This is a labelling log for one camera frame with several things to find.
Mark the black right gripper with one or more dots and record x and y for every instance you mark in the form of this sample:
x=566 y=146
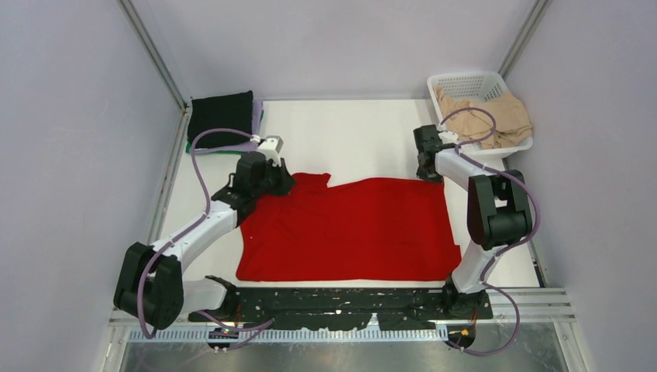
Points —
x=437 y=178

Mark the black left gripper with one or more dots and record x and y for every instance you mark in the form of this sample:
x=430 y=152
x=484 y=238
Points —
x=286 y=181

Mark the red t-shirt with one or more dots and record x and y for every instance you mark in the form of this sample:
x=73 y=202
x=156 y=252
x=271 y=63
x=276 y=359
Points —
x=381 y=229

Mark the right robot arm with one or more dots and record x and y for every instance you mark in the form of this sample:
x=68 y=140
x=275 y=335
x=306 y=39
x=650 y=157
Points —
x=498 y=214

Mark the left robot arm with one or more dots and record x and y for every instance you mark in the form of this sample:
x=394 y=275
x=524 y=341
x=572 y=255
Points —
x=151 y=285

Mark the folded black t-shirt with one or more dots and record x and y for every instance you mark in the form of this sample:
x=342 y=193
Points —
x=221 y=112

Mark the folded lavender t-shirt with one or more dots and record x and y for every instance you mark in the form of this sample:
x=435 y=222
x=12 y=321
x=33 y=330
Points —
x=256 y=123

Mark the folded green t-shirt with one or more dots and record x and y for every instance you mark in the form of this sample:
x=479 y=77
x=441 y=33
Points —
x=215 y=151

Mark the white plastic laundry basket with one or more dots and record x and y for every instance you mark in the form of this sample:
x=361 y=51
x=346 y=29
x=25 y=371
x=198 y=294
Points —
x=488 y=91

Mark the beige t-shirt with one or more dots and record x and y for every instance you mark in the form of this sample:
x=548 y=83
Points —
x=492 y=120

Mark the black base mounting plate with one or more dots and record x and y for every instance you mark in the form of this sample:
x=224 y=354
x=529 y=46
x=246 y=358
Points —
x=344 y=309

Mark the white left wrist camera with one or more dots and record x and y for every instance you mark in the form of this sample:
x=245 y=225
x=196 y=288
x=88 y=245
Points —
x=270 y=147

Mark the left corner aluminium post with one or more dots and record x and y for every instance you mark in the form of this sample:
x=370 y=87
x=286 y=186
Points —
x=136 y=21

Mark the corner aluminium post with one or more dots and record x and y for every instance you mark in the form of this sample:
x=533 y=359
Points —
x=522 y=39
x=136 y=21

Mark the right corner aluminium post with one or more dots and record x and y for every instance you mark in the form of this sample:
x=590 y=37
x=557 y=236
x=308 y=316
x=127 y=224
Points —
x=522 y=39

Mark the aluminium frame rail front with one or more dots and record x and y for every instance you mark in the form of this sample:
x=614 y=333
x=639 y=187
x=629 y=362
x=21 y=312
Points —
x=524 y=304

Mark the white slotted cable duct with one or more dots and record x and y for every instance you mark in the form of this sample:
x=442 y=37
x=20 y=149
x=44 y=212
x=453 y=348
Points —
x=371 y=334

